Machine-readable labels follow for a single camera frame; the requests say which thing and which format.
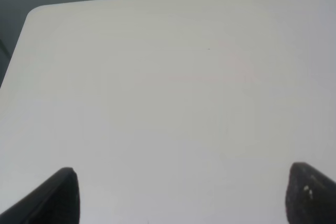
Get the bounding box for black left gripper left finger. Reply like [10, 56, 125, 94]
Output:
[1, 167, 80, 223]

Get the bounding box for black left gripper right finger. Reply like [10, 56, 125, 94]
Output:
[285, 162, 335, 224]

